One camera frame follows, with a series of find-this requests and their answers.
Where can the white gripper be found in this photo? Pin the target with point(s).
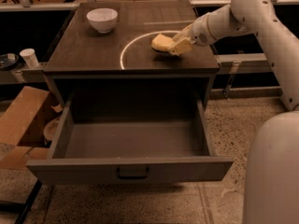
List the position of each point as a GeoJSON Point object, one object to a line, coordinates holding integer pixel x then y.
{"type": "Point", "coordinates": [199, 34]}

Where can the yellow sponge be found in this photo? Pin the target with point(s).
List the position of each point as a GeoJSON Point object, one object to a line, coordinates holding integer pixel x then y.
{"type": "Point", "coordinates": [162, 43]}

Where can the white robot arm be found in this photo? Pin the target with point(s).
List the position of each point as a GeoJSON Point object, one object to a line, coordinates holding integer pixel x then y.
{"type": "Point", "coordinates": [271, 193]}

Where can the dark grey drawer cabinet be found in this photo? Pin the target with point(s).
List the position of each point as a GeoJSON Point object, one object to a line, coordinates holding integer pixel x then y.
{"type": "Point", "coordinates": [126, 50]}

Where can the white ceramic bowl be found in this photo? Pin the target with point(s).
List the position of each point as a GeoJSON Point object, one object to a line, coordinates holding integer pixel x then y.
{"type": "Point", "coordinates": [103, 20]}

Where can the white paper cup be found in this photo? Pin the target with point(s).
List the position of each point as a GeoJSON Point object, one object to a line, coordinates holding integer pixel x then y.
{"type": "Point", "coordinates": [30, 58]}

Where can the brown cardboard box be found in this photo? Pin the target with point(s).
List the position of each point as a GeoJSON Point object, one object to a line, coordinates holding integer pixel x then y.
{"type": "Point", "coordinates": [22, 126]}

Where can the black metal floor stand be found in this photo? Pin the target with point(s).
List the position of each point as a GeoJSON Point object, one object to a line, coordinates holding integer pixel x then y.
{"type": "Point", "coordinates": [21, 209]}

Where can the black drawer handle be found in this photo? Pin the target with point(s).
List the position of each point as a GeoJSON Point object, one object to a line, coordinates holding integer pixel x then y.
{"type": "Point", "coordinates": [134, 174]}

